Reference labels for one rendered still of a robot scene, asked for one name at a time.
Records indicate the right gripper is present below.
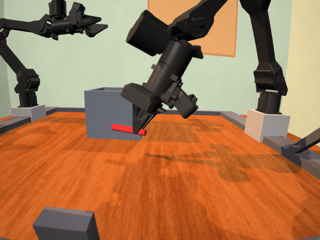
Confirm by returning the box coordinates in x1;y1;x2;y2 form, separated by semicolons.
120;61;183;134

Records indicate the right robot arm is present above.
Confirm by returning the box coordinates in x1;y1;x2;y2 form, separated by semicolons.
126;0;288;119

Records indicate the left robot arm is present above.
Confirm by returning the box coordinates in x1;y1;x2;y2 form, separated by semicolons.
0;0;69;107

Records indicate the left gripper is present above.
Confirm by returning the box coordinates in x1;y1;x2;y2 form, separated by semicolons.
63;8;108;38

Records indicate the red cylindrical peg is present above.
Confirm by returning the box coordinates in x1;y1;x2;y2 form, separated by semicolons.
111;124;147;136

